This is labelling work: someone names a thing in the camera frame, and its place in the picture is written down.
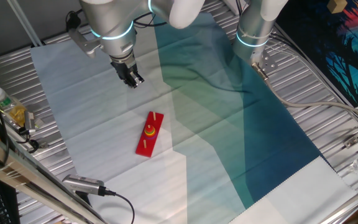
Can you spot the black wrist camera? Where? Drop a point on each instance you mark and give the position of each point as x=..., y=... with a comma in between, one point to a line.
x=72, y=21

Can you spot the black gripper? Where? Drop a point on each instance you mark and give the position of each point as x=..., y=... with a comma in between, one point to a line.
x=124, y=68

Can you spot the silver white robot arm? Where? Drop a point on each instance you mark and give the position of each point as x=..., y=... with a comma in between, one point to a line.
x=110, y=18

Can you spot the wooden block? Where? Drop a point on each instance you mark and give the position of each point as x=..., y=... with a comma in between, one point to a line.
x=337, y=5

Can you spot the aluminium frame beam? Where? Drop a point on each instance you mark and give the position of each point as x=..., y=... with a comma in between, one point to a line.
x=26, y=174

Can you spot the small silver camera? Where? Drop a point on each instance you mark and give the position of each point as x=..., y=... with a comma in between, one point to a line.
x=29, y=121

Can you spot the yellow oil bottle green label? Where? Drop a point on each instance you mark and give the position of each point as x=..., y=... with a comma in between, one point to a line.
x=9, y=107

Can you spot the colourful sunset poster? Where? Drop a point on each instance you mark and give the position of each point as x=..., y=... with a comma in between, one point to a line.
x=337, y=46

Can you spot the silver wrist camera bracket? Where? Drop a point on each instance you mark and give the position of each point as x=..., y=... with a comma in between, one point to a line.
x=84, y=45

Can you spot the blue green white tablecloth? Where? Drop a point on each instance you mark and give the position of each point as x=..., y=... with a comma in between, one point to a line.
x=73, y=124

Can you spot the red Hanoi base board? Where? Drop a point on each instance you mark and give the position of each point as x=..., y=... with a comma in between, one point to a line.
x=143, y=149

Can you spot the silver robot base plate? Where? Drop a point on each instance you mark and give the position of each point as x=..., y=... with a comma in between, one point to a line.
x=269, y=63

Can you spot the silver depth camera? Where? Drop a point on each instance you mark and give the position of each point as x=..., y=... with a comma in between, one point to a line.
x=82, y=184

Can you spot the aluminium frame post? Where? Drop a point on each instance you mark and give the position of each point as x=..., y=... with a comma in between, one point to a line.
x=23, y=21

